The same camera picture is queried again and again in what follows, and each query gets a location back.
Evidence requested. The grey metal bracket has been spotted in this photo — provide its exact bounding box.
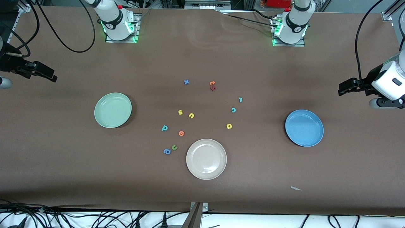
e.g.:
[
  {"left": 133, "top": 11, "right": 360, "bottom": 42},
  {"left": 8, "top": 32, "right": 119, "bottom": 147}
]
[{"left": 182, "top": 202, "right": 209, "bottom": 228}]

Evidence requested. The red box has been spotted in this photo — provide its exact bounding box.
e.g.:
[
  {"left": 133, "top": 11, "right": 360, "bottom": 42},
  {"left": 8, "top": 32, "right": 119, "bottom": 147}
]
[{"left": 265, "top": 0, "right": 292, "bottom": 8}]

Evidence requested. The silver metal device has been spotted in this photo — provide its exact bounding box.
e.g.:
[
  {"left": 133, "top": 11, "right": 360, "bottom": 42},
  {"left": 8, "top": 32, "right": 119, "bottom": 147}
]
[{"left": 184, "top": 0, "right": 231, "bottom": 10}]

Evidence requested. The brown table cover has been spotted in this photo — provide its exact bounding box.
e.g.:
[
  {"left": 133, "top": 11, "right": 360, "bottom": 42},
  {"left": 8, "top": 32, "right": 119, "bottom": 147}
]
[{"left": 0, "top": 6, "right": 405, "bottom": 216}]

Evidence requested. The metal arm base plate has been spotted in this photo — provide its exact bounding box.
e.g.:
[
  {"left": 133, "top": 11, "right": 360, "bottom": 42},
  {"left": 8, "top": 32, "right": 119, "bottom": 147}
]
[
  {"left": 105, "top": 13, "right": 140, "bottom": 43},
  {"left": 272, "top": 17, "right": 306, "bottom": 47}
]

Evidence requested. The black cable bundle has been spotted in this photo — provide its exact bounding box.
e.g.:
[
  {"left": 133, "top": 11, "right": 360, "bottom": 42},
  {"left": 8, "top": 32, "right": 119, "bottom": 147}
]
[{"left": 0, "top": 199, "right": 149, "bottom": 228}]

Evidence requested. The blue plate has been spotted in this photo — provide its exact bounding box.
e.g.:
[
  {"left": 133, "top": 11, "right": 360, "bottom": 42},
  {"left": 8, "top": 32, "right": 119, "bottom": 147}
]
[{"left": 285, "top": 110, "right": 324, "bottom": 147}]

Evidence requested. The green plate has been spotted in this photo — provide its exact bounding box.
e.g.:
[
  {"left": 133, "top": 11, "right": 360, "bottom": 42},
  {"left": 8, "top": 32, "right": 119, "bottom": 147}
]
[{"left": 94, "top": 92, "right": 132, "bottom": 129}]

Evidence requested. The beige plate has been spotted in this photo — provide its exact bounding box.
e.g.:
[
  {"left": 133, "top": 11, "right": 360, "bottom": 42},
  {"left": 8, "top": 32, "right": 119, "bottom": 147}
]
[{"left": 186, "top": 138, "right": 227, "bottom": 180}]

